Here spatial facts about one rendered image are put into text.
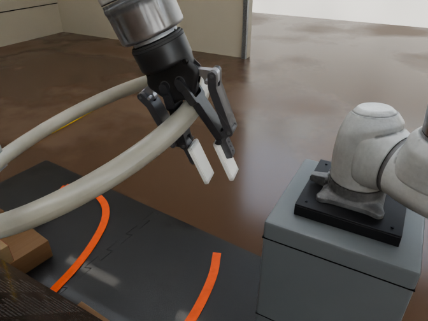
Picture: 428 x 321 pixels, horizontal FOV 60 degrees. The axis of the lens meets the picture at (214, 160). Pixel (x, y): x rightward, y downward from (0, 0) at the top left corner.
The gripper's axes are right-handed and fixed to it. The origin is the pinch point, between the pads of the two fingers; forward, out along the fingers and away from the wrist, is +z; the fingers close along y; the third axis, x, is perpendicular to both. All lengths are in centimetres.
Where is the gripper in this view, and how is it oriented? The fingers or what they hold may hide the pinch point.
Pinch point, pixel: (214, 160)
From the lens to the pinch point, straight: 57.7
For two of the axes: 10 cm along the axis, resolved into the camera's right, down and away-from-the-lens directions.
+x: -3.2, 5.7, -7.6
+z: 3.8, 8.1, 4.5
